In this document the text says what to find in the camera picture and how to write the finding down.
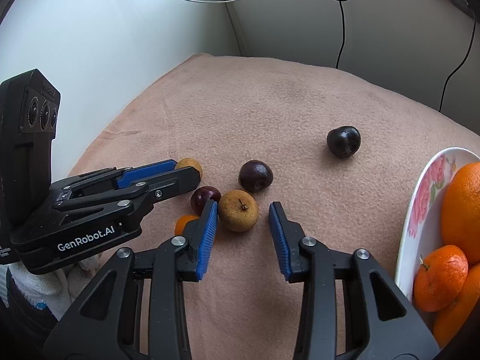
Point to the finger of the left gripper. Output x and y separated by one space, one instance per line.
165 189
120 178

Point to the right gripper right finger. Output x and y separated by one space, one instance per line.
351 308

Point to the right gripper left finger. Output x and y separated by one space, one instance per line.
134 307

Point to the small tan longan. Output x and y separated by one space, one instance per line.
190 162

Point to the dark red cherry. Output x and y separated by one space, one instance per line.
201 196

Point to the brown longan with stem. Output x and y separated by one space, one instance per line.
238 211

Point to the dark black plum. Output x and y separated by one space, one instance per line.
344 141

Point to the small orange kumquat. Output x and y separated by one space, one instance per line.
182 222

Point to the white gloved hand cloth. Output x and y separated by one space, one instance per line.
58 289

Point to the dark purple plum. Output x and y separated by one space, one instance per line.
255 176

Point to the small mandarin in bowl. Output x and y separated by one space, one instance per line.
440 278

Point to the smooth large orange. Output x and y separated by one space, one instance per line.
448 321

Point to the white floral bowl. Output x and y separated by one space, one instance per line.
421 229

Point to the large rough orange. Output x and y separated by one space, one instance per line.
459 216

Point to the black camera box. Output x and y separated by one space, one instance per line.
29 113

